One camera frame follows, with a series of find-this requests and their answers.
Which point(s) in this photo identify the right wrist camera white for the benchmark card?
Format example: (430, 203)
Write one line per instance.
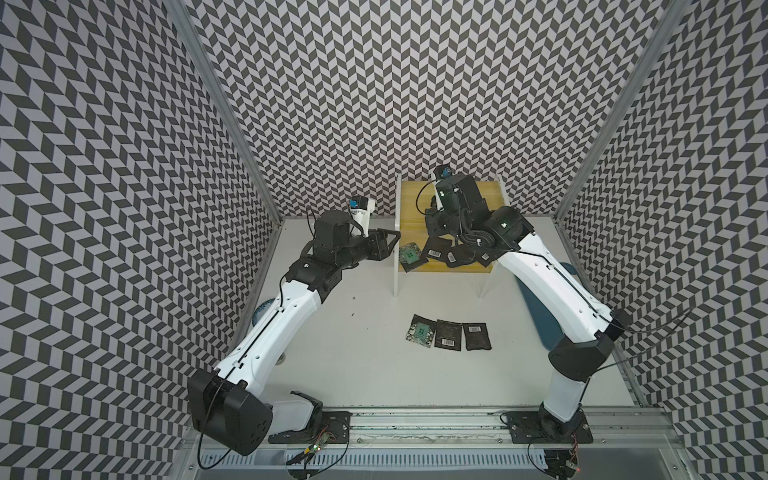
(442, 172)

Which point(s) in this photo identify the teal tray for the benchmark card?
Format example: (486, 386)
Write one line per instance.
(547, 327)

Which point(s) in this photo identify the green floral tea bag top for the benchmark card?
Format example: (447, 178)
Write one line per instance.
(421, 331)

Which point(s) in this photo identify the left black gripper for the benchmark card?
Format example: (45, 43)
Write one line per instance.
(378, 247)

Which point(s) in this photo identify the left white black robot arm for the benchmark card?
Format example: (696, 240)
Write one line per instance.
(225, 403)

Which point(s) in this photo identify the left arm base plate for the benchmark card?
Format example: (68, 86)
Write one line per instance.
(334, 423)

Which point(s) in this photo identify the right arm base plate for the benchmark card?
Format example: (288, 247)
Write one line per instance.
(540, 427)

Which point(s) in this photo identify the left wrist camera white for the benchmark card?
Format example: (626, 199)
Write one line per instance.
(361, 208)

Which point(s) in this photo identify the green floral tea bag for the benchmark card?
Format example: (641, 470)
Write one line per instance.
(421, 331)
(411, 257)

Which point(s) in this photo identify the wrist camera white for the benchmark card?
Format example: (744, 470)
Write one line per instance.
(442, 172)
(361, 208)

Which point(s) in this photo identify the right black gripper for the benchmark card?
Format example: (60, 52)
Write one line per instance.
(434, 227)

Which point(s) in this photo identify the green floral tea bag lower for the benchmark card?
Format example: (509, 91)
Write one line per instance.
(411, 257)

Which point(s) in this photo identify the blue white ceramic bowl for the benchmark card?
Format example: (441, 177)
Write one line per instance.
(259, 312)

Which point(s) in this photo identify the aluminium front rail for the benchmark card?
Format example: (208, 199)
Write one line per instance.
(497, 427)

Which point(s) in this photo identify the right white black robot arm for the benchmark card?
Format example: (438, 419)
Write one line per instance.
(590, 328)

